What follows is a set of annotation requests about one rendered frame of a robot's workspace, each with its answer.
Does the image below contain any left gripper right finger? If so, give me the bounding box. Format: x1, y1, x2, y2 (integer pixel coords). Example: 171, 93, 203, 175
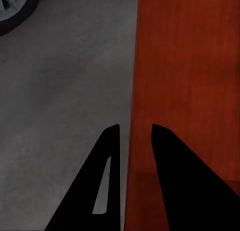
151, 124, 240, 231

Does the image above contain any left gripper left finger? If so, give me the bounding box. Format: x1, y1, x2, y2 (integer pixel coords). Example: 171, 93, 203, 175
44, 124, 121, 231

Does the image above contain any storage box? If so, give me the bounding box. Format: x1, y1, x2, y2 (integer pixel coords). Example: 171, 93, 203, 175
124, 0, 240, 231

